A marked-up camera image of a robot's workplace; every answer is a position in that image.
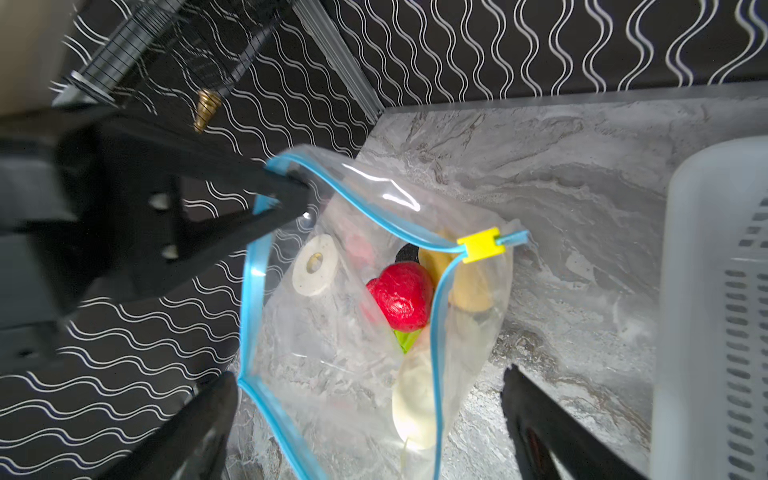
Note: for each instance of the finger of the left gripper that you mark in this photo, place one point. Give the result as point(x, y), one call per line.
point(126, 232)

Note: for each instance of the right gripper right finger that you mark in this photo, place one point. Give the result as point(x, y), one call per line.
point(543, 433)

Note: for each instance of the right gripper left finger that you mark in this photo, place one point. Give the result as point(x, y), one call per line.
point(192, 444)

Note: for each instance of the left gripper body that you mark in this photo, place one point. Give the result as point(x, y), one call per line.
point(45, 170)

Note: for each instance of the white daikon radish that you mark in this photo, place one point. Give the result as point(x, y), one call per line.
point(413, 403)

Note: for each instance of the green cabbage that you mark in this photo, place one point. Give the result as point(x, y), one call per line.
point(406, 340)

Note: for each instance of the red tomato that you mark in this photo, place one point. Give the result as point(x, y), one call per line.
point(404, 293)

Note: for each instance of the clear zip top bag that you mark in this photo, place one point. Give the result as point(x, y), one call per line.
point(321, 369)

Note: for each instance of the white plastic basket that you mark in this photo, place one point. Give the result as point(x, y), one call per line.
point(709, 416)

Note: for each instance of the white tape roll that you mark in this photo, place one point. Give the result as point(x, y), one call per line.
point(315, 266)

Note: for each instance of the black wire wall basket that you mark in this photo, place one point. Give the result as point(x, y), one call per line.
point(177, 60)

